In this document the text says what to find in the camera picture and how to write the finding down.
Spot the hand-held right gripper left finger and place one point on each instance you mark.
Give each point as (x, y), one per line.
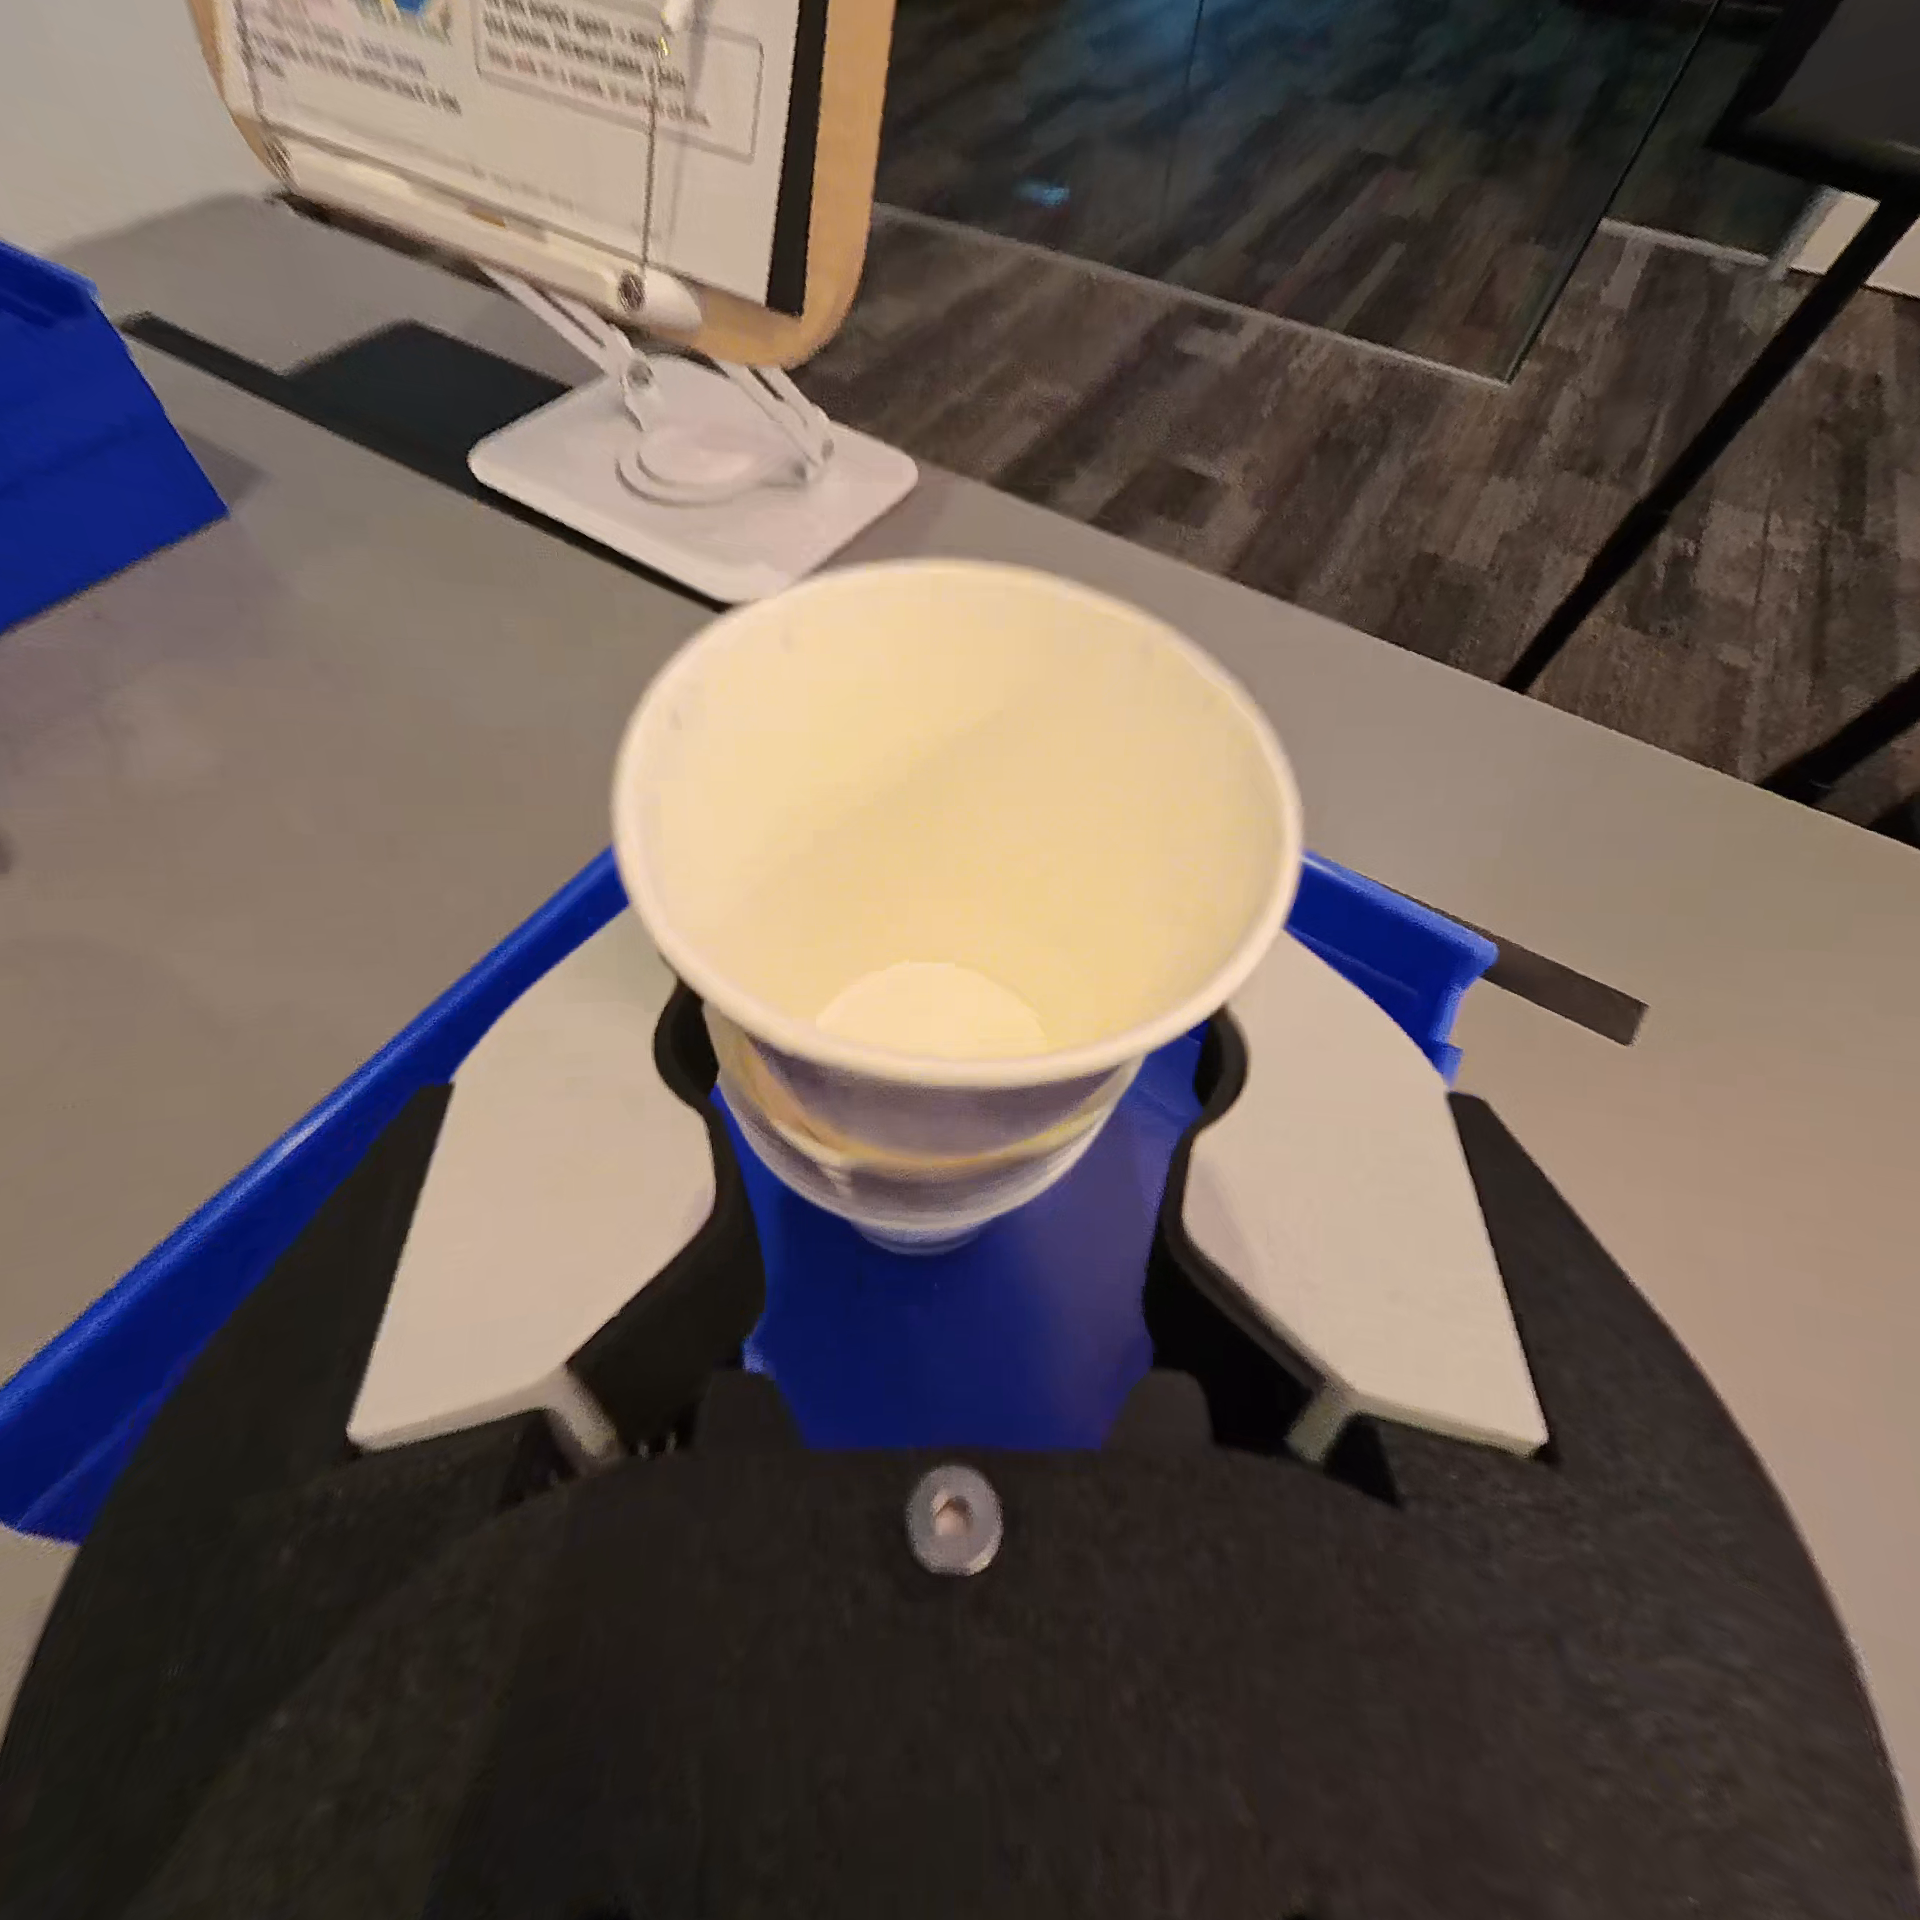
(525, 1230)

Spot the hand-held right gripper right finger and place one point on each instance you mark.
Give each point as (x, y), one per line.
(1365, 1247)

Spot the blue plastic bin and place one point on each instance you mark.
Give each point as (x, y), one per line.
(946, 1352)
(75, 450)

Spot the black flat mat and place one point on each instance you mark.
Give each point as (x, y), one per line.
(391, 392)

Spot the instruction sheet on wooden stand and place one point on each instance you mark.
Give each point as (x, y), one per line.
(845, 182)

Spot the printed instruction sign board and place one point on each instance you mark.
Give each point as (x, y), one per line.
(481, 92)

